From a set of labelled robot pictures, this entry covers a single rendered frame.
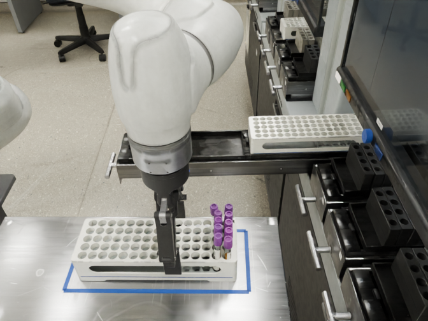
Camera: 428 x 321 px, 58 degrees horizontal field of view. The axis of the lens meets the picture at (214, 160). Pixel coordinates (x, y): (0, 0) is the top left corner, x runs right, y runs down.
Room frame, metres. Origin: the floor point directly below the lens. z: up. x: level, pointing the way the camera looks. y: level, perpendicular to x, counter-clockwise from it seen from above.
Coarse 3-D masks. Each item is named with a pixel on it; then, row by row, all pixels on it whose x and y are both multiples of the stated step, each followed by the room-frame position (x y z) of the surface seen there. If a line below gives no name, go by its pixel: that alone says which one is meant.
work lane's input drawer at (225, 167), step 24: (192, 144) 0.83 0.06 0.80; (216, 144) 0.83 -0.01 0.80; (240, 144) 0.82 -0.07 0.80; (120, 168) 0.75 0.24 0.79; (192, 168) 0.75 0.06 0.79; (216, 168) 0.75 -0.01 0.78; (240, 168) 0.75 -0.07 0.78; (264, 168) 0.75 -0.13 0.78; (288, 168) 0.75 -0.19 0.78; (312, 168) 0.75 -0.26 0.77
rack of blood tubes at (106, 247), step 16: (96, 224) 0.48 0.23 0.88; (112, 224) 0.49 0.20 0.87; (128, 224) 0.49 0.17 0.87; (144, 224) 0.48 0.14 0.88; (176, 224) 0.49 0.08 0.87; (192, 224) 0.48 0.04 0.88; (208, 224) 0.49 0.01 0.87; (80, 240) 0.45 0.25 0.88; (96, 240) 0.46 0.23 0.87; (112, 240) 0.45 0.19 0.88; (128, 240) 0.45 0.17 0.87; (144, 240) 0.45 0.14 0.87; (176, 240) 0.47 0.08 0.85; (192, 240) 0.45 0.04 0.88; (208, 240) 0.47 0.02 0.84; (80, 256) 0.42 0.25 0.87; (96, 256) 0.41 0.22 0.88; (112, 256) 0.42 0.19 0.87; (128, 256) 0.41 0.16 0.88; (144, 256) 0.42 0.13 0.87; (192, 256) 0.41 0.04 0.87; (208, 256) 0.41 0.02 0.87; (80, 272) 0.40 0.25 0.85; (96, 272) 0.40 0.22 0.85; (112, 272) 0.40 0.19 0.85; (128, 272) 0.40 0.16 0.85; (144, 272) 0.40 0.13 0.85; (160, 272) 0.41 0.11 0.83; (192, 272) 0.40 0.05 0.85; (208, 272) 0.40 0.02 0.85; (224, 272) 0.39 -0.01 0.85
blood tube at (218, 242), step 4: (216, 236) 0.41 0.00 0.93; (220, 236) 0.41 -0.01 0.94; (216, 240) 0.40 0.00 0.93; (220, 240) 0.40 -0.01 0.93; (216, 244) 0.40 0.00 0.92; (220, 244) 0.40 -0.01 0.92; (216, 248) 0.40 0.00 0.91; (220, 248) 0.40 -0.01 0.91; (216, 252) 0.40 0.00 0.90; (220, 252) 0.40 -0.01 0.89; (216, 256) 0.40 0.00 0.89; (220, 256) 0.40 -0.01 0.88; (216, 268) 0.40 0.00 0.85
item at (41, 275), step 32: (32, 224) 0.54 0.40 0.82; (64, 224) 0.54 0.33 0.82; (256, 224) 0.53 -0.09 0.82; (0, 256) 0.46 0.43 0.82; (32, 256) 0.46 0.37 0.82; (64, 256) 0.46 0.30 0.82; (256, 256) 0.45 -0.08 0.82; (0, 288) 0.39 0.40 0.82; (32, 288) 0.39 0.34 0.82; (64, 288) 0.39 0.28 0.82; (96, 288) 0.39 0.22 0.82; (128, 288) 0.38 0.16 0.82; (160, 288) 0.38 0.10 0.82; (192, 288) 0.38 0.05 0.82; (224, 288) 0.38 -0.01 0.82; (256, 288) 0.38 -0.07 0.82; (0, 320) 0.33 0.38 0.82; (32, 320) 0.33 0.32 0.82; (64, 320) 0.33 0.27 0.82; (96, 320) 0.32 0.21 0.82; (128, 320) 0.32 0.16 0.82; (160, 320) 0.32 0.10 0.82; (192, 320) 0.32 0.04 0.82; (224, 320) 0.32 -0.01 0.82; (256, 320) 0.32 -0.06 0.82; (288, 320) 0.31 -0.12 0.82
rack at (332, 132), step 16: (256, 128) 0.82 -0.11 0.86; (272, 128) 0.82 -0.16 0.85; (288, 128) 0.80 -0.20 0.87; (304, 128) 0.80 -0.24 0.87; (320, 128) 0.80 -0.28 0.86; (336, 128) 0.80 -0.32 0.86; (352, 128) 0.80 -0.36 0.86; (256, 144) 0.76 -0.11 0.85; (272, 144) 0.81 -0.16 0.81; (288, 144) 0.81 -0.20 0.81; (304, 144) 0.81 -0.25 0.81; (320, 144) 0.78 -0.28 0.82; (336, 144) 0.78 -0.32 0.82
